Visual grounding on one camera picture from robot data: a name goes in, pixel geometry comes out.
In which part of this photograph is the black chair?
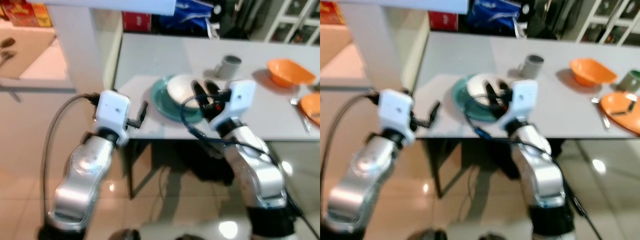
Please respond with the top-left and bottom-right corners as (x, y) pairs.
(214, 0), (273, 42)
(520, 0), (585, 42)

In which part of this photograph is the grey mug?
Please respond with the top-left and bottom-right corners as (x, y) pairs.
(517, 53), (545, 80)
(214, 54), (243, 80)

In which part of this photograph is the teal round plate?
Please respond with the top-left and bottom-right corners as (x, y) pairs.
(452, 75), (507, 123)
(150, 75), (222, 123)

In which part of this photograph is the red box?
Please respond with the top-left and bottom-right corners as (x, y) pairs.
(428, 10), (459, 32)
(121, 11), (153, 33)

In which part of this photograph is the grey dining table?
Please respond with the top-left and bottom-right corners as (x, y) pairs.
(113, 32), (321, 200)
(413, 31), (640, 199)

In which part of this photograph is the green mug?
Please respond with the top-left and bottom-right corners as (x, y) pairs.
(615, 69), (640, 94)

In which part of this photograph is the red and yellow carton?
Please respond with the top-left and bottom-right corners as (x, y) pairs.
(0, 0), (54, 28)
(320, 0), (346, 26)

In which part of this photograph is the orange plate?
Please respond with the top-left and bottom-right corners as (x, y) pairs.
(298, 91), (321, 126)
(598, 91), (640, 135)

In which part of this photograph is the blue bag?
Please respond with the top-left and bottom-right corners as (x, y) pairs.
(466, 0), (522, 35)
(159, 0), (215, 35)

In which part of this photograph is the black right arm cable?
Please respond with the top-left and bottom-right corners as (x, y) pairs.
(561, 172), (604, 240)
(269, 149), (321, 240)

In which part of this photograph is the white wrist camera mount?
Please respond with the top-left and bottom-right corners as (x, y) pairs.
(209, 79), (257, 130)
(377, 89), (416, 145)
(500, 79), (539, 132)
(94, 90), (132, 142)

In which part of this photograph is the dark left robot foot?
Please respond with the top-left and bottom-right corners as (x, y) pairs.
(107, 228), (142, 240)
(407, 228), (449, 240)

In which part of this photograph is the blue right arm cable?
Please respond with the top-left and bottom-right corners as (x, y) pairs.
(179, 93), (242, 147)
(462, 94), (522, 145)

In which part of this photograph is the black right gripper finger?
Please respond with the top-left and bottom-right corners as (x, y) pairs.
(483, 82), (502, 109)
(496, 80), (513, 101)
(205, 79), (227, 98)
(192, 79), (211, 107)

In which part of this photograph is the orange bowl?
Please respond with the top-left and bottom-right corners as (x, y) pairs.
(568, 57), (619, 87)
(266, 58), (317, 89)

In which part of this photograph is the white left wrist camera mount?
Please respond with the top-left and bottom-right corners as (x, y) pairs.
(94, 90), (132, 142)
(377, 89), (416, 145)

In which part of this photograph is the grey left arm cable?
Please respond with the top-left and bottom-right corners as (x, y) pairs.
(320, 92), (382, 168)
(40, 92), (101, 227)

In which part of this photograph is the white glass door cabinet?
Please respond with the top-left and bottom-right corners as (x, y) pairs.
(264, 0), (321, 47)
(574, 0), (640, 49)

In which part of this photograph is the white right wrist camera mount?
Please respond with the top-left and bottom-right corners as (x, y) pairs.
(209, 79), (257, 130)
(500, 79), (539, 132)

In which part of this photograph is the white bowl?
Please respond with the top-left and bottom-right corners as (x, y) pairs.
(166, 73), (229, 110)
(466, 72), (521, 109)

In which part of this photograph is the silver fork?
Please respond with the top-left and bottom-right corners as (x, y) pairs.
(591, 97), (612, 132)
(289, 97), (314, 135)

